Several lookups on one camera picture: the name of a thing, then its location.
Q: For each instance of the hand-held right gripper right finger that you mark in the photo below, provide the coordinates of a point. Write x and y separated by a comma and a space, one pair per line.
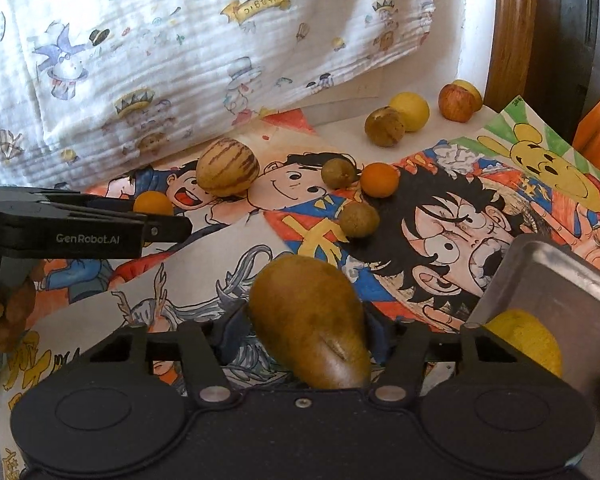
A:
380, 335

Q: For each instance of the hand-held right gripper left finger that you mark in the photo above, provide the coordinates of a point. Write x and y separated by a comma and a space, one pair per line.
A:
230, 337

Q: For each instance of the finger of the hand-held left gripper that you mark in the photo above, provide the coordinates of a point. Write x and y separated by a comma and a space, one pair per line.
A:
167, 230
95, 201

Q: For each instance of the small orange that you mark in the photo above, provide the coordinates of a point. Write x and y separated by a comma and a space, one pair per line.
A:
152, 204

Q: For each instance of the brown pear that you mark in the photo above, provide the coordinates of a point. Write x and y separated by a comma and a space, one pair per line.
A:
305, 320

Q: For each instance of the orange tangerine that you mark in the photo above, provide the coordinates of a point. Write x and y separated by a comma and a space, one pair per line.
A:
379, 180

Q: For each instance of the small brown round fruit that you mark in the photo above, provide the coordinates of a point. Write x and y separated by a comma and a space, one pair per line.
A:
339, 172
358, 218

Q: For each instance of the metal tray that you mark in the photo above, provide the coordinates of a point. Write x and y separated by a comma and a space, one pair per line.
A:
540, 280

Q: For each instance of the person's left hand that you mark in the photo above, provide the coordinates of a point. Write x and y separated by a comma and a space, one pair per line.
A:
17, 310

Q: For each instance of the striped tan melon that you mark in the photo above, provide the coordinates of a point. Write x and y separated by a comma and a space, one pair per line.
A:
227, 167

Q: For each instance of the large yellow lemon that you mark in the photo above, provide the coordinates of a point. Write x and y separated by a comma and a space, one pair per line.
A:
525, 345

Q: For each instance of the white printed cartoon blanket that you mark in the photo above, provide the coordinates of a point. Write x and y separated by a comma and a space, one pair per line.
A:
180, 60

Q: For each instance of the large brown round fruit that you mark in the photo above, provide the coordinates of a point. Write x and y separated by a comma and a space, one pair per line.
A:
385, 126

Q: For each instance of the yellow bear drawing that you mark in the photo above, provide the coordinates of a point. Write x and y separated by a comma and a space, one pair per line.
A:
545, 160

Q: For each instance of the red apple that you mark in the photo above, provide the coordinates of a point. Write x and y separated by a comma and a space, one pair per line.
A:
455, 104

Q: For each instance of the yellow round fruit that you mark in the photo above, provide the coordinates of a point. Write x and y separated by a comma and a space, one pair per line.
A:
472, 91

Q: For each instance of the dark round object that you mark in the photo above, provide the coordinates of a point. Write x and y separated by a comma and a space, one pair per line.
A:
577, 0

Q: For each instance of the round wooden frame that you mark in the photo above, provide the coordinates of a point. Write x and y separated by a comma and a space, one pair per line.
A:
510, 35

